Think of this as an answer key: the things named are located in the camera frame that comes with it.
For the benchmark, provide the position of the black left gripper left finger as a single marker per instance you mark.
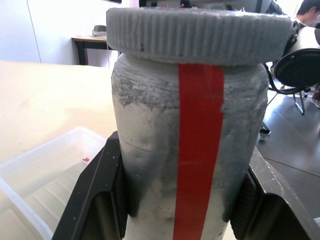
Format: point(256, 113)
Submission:
point(100, 180)

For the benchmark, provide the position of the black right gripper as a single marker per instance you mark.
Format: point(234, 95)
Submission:
point(160, 2)

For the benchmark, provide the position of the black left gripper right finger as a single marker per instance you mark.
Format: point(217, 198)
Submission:
point(270, 207)

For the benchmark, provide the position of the grey ribbed jar lid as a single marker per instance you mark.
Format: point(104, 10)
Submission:
point(190, 32)

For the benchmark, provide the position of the grey jar with red stripe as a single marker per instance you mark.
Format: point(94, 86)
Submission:
point(150, 125)

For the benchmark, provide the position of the clear plastic box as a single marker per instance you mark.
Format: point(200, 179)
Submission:
point(37, 180)

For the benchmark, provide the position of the grey object on desk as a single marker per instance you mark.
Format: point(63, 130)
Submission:
point(99, 30)

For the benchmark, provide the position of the dark desk with wooden top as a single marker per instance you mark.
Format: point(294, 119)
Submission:
point(86, 40)

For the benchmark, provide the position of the person with dark hair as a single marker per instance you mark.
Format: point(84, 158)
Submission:
point(308, 10)

